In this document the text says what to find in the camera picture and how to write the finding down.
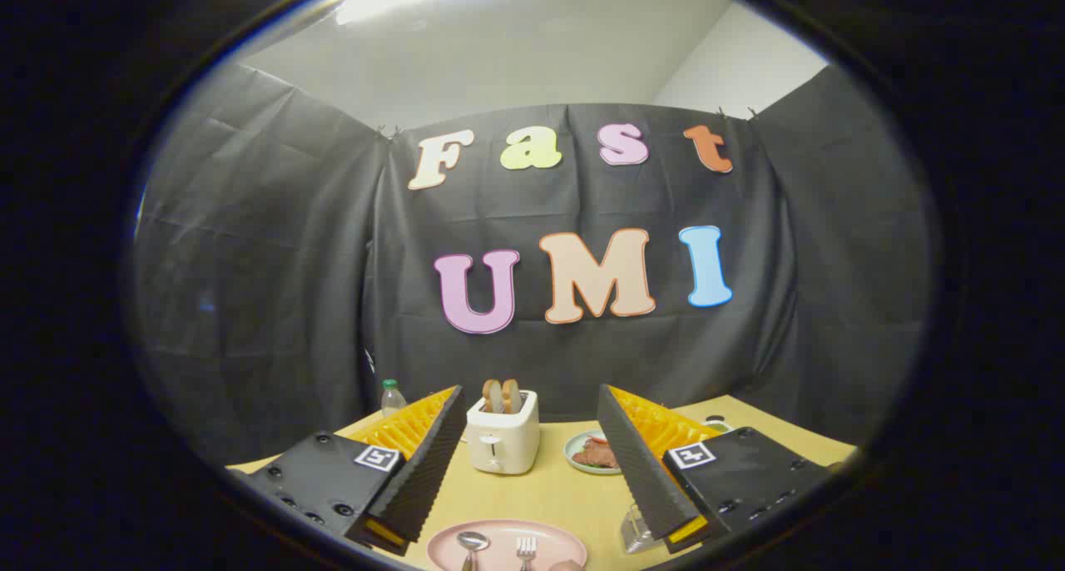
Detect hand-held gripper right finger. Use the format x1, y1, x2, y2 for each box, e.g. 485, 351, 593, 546
597, 384, 835, 555

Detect brown meat slices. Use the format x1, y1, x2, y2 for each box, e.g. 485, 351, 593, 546
572, 438, 621, 469

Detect cream white toaster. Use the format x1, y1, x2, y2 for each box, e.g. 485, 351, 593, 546
466, 390, 540, 475

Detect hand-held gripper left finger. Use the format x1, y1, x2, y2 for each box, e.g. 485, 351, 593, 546
226, 385, 468, 557

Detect metal spoon with wooden handle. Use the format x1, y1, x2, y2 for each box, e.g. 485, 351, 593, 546
456, 531, 492, 571

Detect square steel mesh basket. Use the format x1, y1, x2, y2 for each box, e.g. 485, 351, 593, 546
620, 504, 666, 554

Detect pale green oval plate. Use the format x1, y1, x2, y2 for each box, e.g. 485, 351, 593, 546
563, 429, 623, 476

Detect pink round plate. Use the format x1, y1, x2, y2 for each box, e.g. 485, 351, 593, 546
426, 519, 588, 571

